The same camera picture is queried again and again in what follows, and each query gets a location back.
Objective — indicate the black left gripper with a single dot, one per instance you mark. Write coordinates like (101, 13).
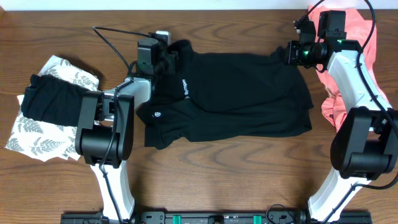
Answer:
(170, 61)

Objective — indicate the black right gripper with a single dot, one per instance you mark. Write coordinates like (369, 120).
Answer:
(291, 48)

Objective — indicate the black polo shirt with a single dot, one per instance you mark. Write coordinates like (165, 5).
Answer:
(216, 96)

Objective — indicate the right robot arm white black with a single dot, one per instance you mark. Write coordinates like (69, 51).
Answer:
(365, 146)

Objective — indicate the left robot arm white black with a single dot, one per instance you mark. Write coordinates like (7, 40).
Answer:
(104, 136)

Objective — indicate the salmon pink shirt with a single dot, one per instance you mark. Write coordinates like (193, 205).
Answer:
(357, 28)

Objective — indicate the folded black garment on bag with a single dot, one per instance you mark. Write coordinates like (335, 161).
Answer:
(52, 100)

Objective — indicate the white fern print drawstring bag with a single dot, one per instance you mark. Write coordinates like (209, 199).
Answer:
(44, 141)

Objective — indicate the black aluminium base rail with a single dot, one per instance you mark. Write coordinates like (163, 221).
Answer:
(278, 215)

